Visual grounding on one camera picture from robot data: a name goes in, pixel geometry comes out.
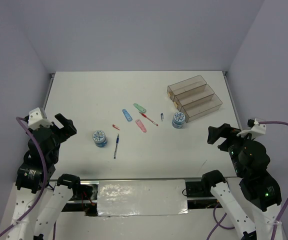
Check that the back transparent brown tray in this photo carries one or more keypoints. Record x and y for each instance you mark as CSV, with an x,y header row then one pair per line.
x,y
185,85

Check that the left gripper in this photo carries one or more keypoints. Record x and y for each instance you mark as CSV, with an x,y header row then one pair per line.
x,y
69,129

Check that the blue round jar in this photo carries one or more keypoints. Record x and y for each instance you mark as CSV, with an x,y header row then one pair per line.
x,y
178,120
99,138

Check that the red pen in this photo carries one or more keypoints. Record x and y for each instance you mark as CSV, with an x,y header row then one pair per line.
x,y
146,117

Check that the green correction tape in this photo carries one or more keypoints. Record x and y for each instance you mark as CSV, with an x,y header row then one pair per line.
x,y
140,108

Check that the blue correction tape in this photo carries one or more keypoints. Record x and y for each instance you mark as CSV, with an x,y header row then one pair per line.
x,y
127,115

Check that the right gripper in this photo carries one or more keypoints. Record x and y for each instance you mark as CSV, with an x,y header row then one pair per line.
x,y
230,132

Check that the silver taped plate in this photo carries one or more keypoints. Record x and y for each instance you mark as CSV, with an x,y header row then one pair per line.
x,y
141,198

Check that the pink correction tape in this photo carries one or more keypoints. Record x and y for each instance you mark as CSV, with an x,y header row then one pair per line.
x,y
141,125

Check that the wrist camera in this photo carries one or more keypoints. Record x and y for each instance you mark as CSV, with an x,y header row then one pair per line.
x,y
255,129
37,118

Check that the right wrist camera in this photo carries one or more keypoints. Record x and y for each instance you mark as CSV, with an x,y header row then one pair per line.
x,y
255,129

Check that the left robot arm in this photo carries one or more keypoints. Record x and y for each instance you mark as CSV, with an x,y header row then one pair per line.
x,y
30,222

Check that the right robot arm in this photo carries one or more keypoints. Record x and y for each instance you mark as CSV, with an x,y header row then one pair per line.
x,y
250,161

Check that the blue pen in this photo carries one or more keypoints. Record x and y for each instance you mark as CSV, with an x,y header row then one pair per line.
x,y
116,146

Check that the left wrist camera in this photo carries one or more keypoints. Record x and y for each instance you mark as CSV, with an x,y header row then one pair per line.
x,y
37,118

